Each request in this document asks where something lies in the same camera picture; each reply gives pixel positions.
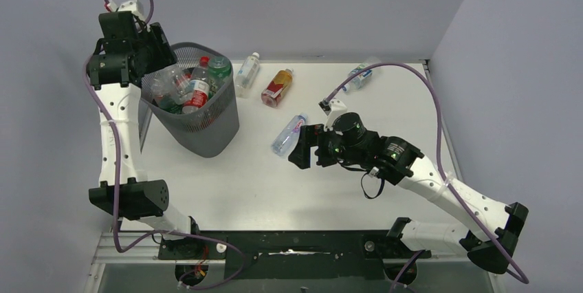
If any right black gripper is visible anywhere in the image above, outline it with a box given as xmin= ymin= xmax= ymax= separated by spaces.
xmin=289 ymin=124 xmax=364 ymax=170

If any green label clear bottle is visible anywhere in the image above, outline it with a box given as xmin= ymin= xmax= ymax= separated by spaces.
xmin=151 ymin=79 xmax=184 ymax=114

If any green tinted bottle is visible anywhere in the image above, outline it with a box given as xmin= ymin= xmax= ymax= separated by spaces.
xmin=208 ymin=56 xmax=232 ymax=95

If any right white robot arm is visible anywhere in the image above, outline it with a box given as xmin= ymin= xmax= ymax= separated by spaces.
xmin=288 ymin=112 xmax=529 ymax=274

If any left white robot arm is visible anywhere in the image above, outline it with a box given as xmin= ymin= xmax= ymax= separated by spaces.
xmin=85 ymin=11 xmax=197 ymax=240

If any grey ribbed waste bin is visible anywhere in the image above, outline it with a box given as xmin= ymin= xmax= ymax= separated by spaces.
xmin=142 ymin=42 xmax=239 ymax=158

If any pink blue label bottle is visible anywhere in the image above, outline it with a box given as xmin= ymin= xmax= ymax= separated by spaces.
xmin=271 ymin=113 xmax=308 ymax=157

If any red yellow label bottle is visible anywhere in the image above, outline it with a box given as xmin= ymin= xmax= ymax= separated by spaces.
xmin=261 ymin=68 xmax=294 ymax=108

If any blue label clear bottle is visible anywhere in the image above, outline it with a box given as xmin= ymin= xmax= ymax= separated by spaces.
xmin=341 ymin=56 xmax=382 ymax=93

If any clear bottle white label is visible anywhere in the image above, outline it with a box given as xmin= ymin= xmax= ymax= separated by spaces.
xmin=234 ymin=52 xmax=260 ymax=98

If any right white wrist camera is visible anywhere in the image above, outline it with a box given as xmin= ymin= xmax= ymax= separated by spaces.
xmin=319 ymin=98 xmax=348 ymax=131

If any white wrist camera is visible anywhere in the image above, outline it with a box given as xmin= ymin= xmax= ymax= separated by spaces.
xmin=108 ymin=0 xmax=147 ymax=22
xmin=319 ymin=98 xmax=348 ymax=131

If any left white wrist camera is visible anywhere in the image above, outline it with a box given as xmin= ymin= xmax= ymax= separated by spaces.
xmin=108 ymin=0 xmax=147 ymax=22

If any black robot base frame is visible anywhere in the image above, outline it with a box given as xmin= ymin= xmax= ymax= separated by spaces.
xmin=158 ymin=230 xmax=414 ymax=280

